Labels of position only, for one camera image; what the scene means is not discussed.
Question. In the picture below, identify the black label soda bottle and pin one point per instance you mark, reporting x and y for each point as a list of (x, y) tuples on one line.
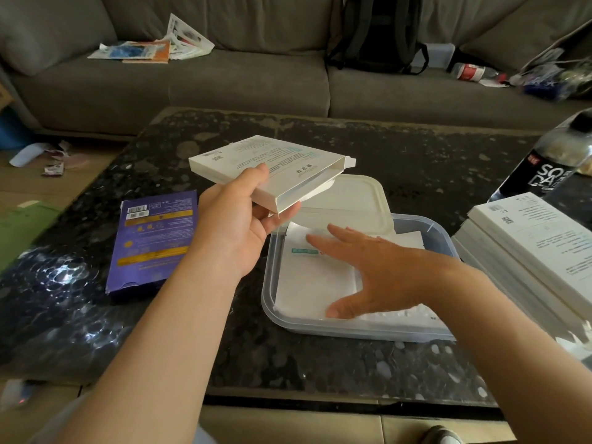
[(541, 166)]

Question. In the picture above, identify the person's white shoe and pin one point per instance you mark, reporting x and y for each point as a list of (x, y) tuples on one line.
[(441, 435)]

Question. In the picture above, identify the green flat sheet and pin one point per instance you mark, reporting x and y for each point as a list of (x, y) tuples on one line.
[(23, 231)]

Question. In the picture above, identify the white plastic container lid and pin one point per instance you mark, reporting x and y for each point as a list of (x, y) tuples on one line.
[(356, 203)]

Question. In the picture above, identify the clear plastic storage container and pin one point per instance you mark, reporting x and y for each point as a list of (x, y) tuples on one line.
[(296, 326)]

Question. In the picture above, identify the person's right middle finger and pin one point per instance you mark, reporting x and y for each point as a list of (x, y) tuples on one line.
[(349, 232)]

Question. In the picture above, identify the black backpack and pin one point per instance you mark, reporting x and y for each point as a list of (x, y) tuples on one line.
[(374, 32)]

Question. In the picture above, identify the person's right thumb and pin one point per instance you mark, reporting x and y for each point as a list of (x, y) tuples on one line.
[(349, 302)]

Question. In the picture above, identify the scattered paper litter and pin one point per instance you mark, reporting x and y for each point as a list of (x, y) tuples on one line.
[(46, 157)]

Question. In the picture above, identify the crumpled clear plastic bag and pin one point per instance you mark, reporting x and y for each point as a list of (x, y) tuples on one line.
[(555, 73)]

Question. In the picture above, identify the white sachet with teal label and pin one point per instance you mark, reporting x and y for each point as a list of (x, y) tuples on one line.
[(314, 282)]

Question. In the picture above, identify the small translucent plastic box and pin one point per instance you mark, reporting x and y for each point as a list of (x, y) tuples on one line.
[(437, 55)]

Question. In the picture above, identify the person's left thumb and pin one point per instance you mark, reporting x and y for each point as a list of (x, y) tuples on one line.
[(252, 182)]

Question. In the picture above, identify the white carton box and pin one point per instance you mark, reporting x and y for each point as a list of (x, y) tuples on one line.
[(277, 166)]

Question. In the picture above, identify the red label plastic water bottle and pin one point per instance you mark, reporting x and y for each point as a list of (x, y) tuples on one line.
[(474, 71)]

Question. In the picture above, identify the person's left hand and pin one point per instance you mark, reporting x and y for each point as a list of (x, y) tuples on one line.
[(226, 226)]

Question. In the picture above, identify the grey sofa cushion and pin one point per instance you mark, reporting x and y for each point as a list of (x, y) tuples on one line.
[(51, 27)]

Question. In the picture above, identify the blue bag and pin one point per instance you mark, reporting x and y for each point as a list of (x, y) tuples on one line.
[(14, 129)]

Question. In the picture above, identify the purple flat carton box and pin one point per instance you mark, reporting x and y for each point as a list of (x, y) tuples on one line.
[(152, 240)]

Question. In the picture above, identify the person's right forearm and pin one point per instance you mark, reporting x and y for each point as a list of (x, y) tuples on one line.
[(513, 346)]

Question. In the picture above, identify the person's left forearm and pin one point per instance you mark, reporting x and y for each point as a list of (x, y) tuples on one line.
[(157, 356)]

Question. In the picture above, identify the pile of printed papers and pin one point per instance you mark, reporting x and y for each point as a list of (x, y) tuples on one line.
[(157, 48)]

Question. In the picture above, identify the stack of white boxes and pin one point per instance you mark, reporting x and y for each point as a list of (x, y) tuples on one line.
[(536, 254)]

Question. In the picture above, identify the grey fabric sofa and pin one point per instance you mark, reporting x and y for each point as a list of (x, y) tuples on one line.
[(259, 83)]

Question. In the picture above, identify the person's right hand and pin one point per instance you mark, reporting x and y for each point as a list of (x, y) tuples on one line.
[(397, 272)]

